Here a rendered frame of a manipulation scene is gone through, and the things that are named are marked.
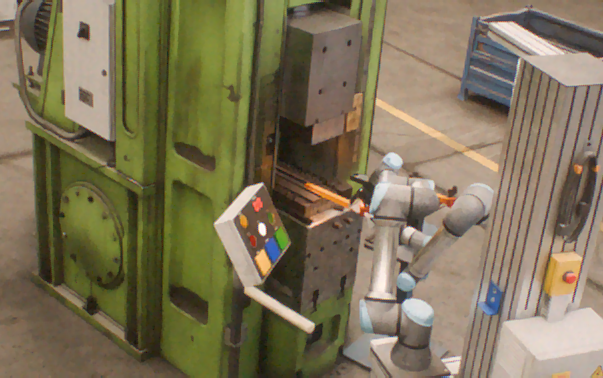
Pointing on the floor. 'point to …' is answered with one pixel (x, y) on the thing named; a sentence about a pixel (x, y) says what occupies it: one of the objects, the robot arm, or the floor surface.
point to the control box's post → (236, 325)
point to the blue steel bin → (591, 39)
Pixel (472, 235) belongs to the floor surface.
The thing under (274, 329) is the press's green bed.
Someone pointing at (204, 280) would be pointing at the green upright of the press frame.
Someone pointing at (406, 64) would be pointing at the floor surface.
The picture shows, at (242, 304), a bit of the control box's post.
